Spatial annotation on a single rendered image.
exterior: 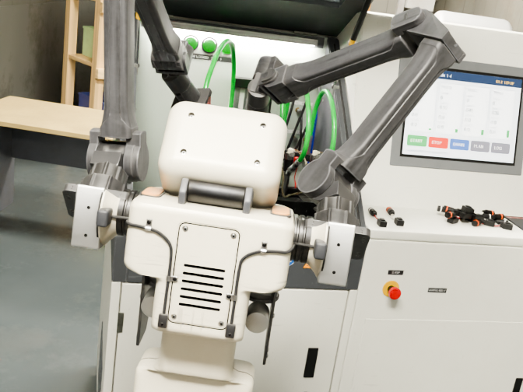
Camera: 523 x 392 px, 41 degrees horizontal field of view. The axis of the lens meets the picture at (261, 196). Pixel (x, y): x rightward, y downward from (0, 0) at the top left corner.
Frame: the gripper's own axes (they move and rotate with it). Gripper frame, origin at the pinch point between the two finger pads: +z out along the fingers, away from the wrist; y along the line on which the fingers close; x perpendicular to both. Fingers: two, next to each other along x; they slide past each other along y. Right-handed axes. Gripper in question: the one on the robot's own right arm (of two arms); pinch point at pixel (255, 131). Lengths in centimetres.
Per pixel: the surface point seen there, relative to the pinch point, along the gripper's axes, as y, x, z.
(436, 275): -19, -58, 34
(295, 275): -28.4, -16.5, 26.6
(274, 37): 48, 0, 18
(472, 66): 47, -64, 17
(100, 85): 214, 139, 293
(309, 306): -34, -22, 35
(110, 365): -58, 31, 38
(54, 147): 111, 132, 220
